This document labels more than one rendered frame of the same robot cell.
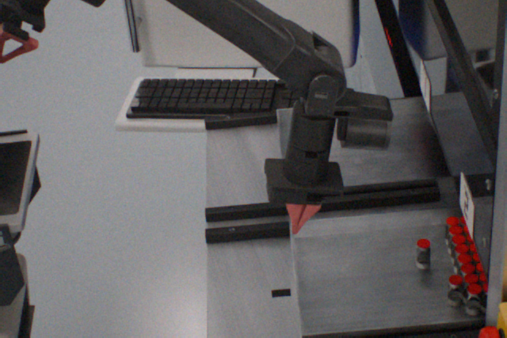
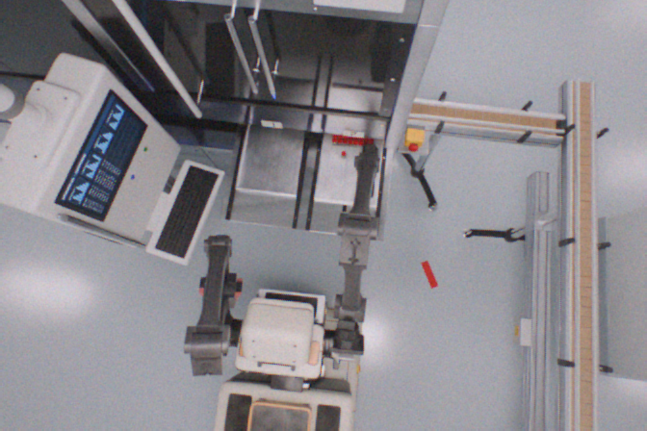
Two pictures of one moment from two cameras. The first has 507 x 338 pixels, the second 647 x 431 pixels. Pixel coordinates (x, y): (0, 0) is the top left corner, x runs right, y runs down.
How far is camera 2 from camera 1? 1.49 m
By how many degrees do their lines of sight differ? 53
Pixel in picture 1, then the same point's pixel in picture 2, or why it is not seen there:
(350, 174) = (283, 167)
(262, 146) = (250, 198)
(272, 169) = not seen: hidden behind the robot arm
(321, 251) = (326, 190)
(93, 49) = not seen: outside the picture
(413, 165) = (285, 142)
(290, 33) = (374, 165)
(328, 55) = (371, 157)
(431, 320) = not seen: hidden behind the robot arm
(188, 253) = (148, 258)
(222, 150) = (248, 215)
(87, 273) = (145, 310)
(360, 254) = (332, 176)
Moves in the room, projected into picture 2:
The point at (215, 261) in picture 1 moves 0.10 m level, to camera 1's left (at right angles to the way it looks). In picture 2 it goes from (321, 228) to (318, 252)
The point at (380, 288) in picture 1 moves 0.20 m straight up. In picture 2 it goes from (351, 173) to (352, 159)
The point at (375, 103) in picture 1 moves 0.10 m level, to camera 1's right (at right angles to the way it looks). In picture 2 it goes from (372, 148) to (375, 121)
